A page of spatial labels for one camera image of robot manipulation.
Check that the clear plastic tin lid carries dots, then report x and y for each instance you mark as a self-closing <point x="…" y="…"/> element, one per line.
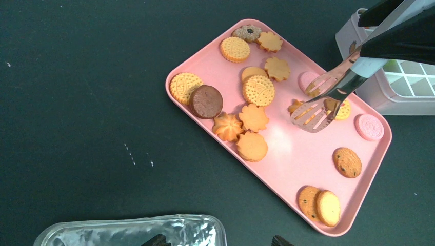
<point x="179" y="229"/>

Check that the dark chocolate round cookie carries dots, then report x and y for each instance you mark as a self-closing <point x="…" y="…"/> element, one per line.
<point x="206" y="102"/>

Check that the chocolate chip cookie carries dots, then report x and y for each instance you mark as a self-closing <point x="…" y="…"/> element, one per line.
<point x="307" y="201"/>
<point x="347" y="162"/>

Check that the metal serving tongs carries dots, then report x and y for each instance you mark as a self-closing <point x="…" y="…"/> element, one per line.
<point x="336" y="84"/>

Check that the pink round cookie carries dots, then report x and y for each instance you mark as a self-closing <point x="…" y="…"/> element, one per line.
<point x="305" y="79"/>
<point x="369" y="127"/>

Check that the red marked dotted cracker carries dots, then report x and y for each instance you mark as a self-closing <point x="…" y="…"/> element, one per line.
<point x="340" y="110"/>

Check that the pink cookie tray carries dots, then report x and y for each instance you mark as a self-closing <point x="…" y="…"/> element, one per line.
<point x="295" y="158"/>

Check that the pale round butter cookie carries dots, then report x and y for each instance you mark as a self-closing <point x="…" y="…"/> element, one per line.
<point x="328" y="208"/>

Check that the round orange cracker cookie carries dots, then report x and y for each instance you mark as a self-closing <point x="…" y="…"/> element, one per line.
<point x="235" y="49"/>

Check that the orange flower cookie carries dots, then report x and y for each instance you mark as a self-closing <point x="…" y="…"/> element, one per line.
<point x="269" y="41"/>

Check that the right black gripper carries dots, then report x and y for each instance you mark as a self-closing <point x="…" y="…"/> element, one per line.
<point x="404" y="30"/>

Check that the white divided cookie tin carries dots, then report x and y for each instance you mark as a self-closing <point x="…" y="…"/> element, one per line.
<point x="400" y="87"/>

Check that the brown flower jam cookie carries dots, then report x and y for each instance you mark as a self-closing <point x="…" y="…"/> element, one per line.
<point x="248" y="33"/>

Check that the large round sandwich cookie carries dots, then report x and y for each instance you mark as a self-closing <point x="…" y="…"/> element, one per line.
<point x="258" y="90"/>

